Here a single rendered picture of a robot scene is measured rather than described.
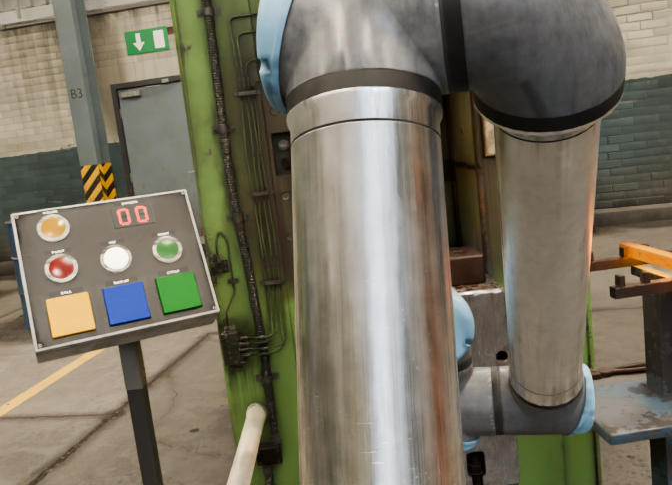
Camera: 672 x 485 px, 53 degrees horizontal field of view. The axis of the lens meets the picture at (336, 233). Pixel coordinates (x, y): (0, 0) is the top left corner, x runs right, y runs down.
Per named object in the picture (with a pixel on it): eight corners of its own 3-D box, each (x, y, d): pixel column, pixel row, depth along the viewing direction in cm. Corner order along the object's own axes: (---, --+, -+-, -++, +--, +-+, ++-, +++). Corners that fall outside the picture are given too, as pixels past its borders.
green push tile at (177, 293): (202, 305, 131) (193, 270, 134) (164, 313, 128) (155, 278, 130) (201, 308, 133) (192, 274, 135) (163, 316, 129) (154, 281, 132)
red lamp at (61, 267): (72, 279, 125) (68, 256, 124) (47, 282, 125) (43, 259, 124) (78, 276, 128) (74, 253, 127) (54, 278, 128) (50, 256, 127)
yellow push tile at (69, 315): (96, 328, 123) (88, 290, 126) (52, 337, 120) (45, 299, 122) (96, 331, 125) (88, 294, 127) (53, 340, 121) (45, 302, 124)
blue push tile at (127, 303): (151, 316, 127) (142, 280, 130) (110, 325, 124) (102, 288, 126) (150, 319, 129) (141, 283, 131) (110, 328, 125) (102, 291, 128)
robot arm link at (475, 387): (498, 458, 86) (490, 366, 84) (408, 458, 89) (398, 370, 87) (496, 424, 95) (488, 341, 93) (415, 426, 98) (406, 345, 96)
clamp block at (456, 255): (487, 283, 148) (484, 254, 147) (448, 287, 148) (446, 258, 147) (475, 272, 160) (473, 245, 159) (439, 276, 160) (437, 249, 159)
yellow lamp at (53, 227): (64, 238, 128) (60, 216, 127) (39, 241, 128) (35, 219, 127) (70, 236, 131) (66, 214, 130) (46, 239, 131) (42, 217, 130)
